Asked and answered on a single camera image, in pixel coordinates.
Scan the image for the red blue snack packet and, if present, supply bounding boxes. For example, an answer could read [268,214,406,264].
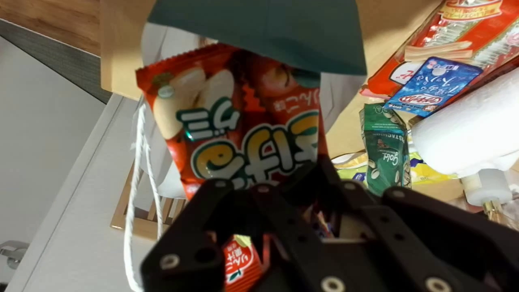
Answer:
[362,0,519,116]

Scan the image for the red apple snack wrapper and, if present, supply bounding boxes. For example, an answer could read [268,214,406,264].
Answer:
[137,43,328,198]

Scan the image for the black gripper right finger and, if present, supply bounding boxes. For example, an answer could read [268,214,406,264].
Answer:
[258,165,519,292]

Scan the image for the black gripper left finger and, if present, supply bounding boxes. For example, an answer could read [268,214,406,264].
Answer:
[140,180,268,292]

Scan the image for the dark green snack pouch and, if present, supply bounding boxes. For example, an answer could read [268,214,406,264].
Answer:
[361,103,411,196]

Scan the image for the yellow green snack packets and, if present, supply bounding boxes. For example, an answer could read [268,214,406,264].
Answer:
[333,150,464,201]

